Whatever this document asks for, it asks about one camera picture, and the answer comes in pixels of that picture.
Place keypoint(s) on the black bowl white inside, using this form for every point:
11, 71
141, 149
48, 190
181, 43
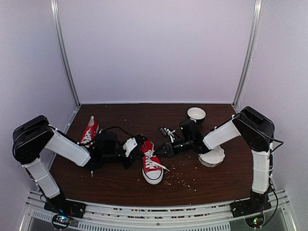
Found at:
196, 114

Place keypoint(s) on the white scalloped ceramic bowl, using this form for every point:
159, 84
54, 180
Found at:
213, 158

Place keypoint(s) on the aluminium corner post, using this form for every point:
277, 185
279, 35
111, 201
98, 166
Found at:
64, 57
252, 43

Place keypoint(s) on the right aluminium corner post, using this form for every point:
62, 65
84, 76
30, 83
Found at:
252, 43

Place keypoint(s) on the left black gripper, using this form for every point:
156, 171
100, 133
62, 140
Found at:
135, 155

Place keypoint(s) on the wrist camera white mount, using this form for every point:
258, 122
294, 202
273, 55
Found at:
133, 144
169, 133

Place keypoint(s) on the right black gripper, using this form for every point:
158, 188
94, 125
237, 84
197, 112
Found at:
161, 154

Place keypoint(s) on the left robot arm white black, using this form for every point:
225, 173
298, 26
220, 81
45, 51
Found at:
31, 138

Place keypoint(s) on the aluminium front rail frame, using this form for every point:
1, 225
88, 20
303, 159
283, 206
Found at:
205, 217

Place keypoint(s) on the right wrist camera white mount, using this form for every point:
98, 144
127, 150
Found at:
169, 133

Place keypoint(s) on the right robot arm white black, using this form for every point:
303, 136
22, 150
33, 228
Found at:
257, 131

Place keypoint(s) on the red canvas sneaker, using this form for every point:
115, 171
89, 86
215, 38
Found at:
152, 169
90, 132

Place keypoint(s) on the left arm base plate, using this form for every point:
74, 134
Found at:
69, 209

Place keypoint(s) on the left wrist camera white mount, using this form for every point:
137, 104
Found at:
133, 144

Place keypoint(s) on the left aluminium corner post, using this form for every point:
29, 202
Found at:
64, 57

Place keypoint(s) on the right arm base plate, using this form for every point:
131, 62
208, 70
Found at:
247, 207

